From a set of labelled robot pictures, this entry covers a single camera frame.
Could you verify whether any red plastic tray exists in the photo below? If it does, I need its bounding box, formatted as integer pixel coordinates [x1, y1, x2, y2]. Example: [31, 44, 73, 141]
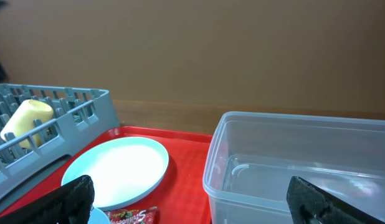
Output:
[0, 125, 214, 224]

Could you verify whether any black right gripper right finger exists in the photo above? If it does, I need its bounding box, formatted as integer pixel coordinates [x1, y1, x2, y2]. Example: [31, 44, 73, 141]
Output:
[287, 176, 384, 224]

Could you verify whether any clear plastic bin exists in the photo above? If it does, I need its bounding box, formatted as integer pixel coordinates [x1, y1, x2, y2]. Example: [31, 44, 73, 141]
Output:
[202, 111, 385, 223]

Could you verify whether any light blue plate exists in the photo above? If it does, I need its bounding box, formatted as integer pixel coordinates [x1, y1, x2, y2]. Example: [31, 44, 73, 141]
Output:
[61, 137, 169, 211]

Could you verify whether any yellow plastic cup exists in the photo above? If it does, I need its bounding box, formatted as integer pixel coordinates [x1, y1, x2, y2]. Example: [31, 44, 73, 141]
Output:
[0, 100, 54, 141]

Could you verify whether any red snack wrapper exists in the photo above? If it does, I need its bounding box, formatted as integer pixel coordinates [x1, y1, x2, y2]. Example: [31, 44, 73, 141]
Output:
[105, 207, 158, 224]

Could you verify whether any blue bowl with rice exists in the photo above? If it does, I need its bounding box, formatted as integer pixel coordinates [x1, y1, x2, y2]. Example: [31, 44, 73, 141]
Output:
[87, 208, 111, 224]

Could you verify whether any grey dishwasher rack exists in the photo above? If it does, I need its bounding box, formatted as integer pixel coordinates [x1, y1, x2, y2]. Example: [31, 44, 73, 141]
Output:
[0, 84, 120, 213]

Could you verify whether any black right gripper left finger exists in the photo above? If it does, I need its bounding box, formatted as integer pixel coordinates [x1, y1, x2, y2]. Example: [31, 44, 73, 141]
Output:
[0, 175, 95, 224]

